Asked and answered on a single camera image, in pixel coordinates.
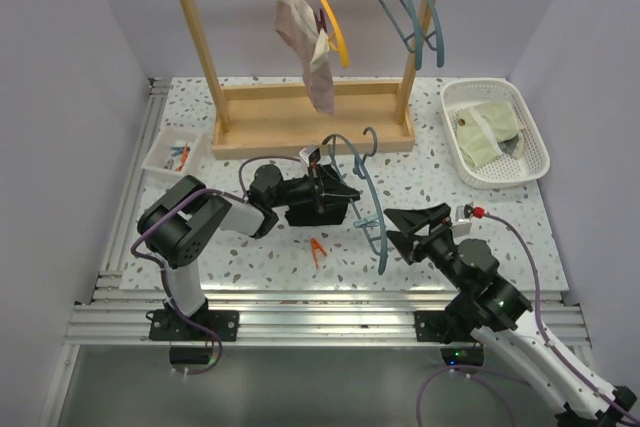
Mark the wooden clothes rack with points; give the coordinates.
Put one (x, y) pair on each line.
(279, 118)

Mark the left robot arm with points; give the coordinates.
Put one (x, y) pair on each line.
(179, 225)

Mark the small white tray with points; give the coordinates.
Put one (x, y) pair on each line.
(175, 153)

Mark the light teal clothespin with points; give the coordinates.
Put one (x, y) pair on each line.
(367, 222)

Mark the pink beige underwear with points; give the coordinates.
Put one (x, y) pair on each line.
(296, 25)

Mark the teal hanger middle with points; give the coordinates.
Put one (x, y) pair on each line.
(395, 2)

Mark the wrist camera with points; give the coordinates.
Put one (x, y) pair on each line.
(463, 218)
(310, 155)

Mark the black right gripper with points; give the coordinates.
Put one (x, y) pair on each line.
(411, 247)

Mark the black underwear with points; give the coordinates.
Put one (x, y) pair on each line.
(311, 214)

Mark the purple clothespin on yellow hanger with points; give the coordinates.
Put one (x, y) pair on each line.
(320, 20)

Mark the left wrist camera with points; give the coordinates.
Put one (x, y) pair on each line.
(310, 155)

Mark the teal hanger with clips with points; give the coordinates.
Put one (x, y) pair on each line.
(376, 237)

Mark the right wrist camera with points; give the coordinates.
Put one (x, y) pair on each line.
(463, 218)

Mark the orange clothespin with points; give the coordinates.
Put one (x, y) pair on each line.
(317, 249)

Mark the white plastic basket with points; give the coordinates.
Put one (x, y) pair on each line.
(504, 172)

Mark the aluminium rail frame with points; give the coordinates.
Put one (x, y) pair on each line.
(282, 299)

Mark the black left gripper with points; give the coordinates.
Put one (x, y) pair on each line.
(328, 187)

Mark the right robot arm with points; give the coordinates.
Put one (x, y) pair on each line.
(490, 310)

